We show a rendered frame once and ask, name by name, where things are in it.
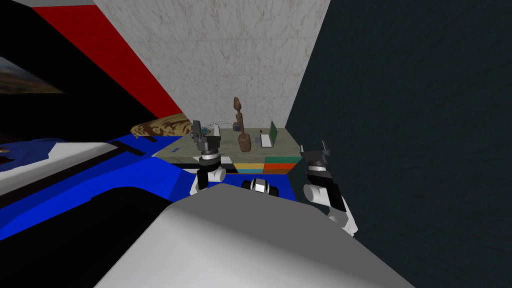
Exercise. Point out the brown wooden statue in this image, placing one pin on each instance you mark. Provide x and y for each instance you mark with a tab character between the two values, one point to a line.
244	143

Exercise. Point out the blue bed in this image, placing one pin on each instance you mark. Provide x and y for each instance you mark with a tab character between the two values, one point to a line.
140	172

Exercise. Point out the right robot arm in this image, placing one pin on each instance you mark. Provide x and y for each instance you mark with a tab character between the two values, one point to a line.
326	192

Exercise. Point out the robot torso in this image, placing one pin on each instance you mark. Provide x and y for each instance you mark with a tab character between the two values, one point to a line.
248	240

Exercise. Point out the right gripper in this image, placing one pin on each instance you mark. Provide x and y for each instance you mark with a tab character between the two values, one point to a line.
316	156

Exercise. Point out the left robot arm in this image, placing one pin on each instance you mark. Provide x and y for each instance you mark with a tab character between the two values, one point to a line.
208	168

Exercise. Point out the dresser with coloured drawers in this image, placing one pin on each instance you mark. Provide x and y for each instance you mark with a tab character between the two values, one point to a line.
228	144

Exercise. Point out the dark wall picture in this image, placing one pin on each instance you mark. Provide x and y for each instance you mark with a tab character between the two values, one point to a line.
20	80

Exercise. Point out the open laptop with green lid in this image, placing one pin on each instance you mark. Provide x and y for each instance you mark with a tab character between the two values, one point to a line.
273	133

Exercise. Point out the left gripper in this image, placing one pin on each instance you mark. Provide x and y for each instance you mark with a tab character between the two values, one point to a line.
208	142

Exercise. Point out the brown patterned pillow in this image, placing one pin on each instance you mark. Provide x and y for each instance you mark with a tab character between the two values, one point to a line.
164	125

